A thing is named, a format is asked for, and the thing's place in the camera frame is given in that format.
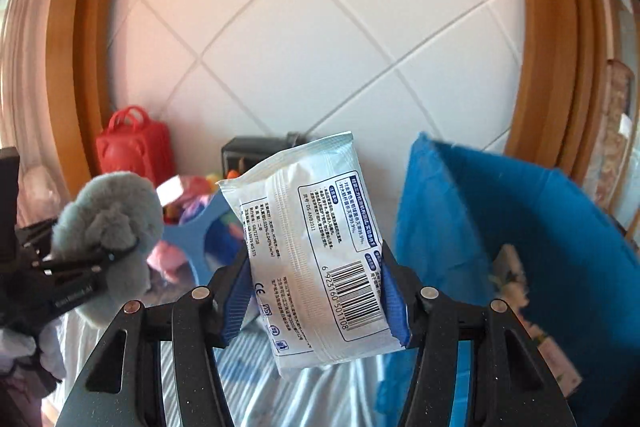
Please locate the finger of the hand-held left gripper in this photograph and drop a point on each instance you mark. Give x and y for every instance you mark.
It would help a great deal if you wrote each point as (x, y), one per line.
(40, 233)
(80, 263)

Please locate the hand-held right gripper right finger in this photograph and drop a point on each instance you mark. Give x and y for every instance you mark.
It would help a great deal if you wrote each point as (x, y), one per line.
(395, 309)

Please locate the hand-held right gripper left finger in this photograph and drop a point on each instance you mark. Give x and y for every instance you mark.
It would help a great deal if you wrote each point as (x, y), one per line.
(237, 302)

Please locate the grey plush toy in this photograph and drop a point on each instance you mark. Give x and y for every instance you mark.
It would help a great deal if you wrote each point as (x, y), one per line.
(115, 207)

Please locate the white wet wipes packet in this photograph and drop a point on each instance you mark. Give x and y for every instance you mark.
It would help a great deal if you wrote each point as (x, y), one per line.
(310, 257)

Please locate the blue plastic crate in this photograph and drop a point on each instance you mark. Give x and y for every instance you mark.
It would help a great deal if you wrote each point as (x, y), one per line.
(500, 207)

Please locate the blue three-armed boomerang toy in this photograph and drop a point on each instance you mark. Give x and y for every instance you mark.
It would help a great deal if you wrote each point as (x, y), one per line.
(192, 237)

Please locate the pink pig plush red body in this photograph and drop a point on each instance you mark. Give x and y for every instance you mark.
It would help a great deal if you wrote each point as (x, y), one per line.
(167, 259)

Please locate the white and pink tissue packet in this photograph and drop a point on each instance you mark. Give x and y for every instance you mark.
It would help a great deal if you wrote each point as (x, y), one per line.
(172, 191)

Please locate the pale printed box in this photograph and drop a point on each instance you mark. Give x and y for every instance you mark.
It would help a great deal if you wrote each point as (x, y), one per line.
(512, 277)

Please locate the red bear-face case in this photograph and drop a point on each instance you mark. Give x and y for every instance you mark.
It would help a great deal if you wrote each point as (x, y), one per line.
(132, 147)

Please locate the black gift box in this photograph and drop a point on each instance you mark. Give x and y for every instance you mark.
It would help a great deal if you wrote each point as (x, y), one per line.
(250, 154)

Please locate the pink curtain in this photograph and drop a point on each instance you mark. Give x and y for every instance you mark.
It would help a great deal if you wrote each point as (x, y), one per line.
(30, 82)

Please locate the wooden slatted glass partition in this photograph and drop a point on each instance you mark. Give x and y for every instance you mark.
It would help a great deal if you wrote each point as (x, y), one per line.
(625, 32)

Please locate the wooden frame post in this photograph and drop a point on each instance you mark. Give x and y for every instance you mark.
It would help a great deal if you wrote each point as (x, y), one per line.
(85, 57)
(555, 57)

